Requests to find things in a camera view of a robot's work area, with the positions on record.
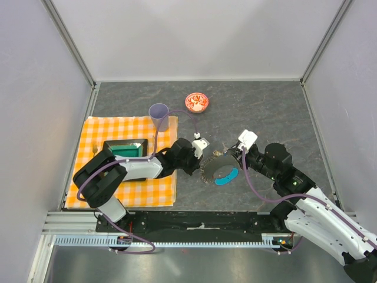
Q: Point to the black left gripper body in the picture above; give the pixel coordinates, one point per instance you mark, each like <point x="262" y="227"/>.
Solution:
<point x="189" y="163"/>

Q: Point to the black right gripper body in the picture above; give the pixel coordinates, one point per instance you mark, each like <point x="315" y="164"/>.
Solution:
<point x="250" y="158"/>

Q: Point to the blue keyring handle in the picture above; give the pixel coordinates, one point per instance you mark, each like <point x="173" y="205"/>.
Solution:
<point x="227" y="179"/>

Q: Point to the metal chain keyring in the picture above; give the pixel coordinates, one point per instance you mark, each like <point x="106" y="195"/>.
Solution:
<point x="210" y="168"/>

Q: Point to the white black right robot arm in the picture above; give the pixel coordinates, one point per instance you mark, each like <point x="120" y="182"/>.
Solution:
<point x="304" y="209"/>

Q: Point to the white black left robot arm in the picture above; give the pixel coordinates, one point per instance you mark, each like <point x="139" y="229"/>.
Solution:
<point x="98" y="180"/>

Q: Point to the black teal square plate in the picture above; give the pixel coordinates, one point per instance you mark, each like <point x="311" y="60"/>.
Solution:
<point x="135" y="148"/>

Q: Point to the lilac plastic cup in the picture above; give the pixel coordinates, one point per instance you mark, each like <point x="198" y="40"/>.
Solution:
<point x="158" y="113"/>

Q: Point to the red patterned ceramic bowl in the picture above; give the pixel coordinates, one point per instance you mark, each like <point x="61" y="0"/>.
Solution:
<point x="196" y="102"/>

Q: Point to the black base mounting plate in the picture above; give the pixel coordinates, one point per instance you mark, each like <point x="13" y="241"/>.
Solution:
<point x="143" y="222"/>

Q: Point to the silver fork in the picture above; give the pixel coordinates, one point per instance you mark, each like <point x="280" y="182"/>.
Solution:
<point x="94" y="148"/>

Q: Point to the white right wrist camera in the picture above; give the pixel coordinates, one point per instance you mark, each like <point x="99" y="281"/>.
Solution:
<point x="246" y="139"/>

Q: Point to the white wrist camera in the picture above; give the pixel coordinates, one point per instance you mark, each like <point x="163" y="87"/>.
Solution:
<point x="246" y="139"/>
<point x="199" y="144"/>

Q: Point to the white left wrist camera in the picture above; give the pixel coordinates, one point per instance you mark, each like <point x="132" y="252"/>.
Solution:
<point x="199" y="144"/>

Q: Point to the black handled knife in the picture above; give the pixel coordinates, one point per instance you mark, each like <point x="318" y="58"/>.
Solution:
<point x="154" y="142"/>

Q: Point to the grey cable duct rail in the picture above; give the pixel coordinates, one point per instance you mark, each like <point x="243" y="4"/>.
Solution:
<point x="115" y="241"/>

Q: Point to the aluminium corner frame post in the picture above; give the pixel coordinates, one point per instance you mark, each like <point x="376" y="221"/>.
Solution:
<point x="330" y="32"/>

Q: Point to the left aluminium frame post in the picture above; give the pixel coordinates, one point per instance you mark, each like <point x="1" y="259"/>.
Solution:
<point x="69" y="42"/>

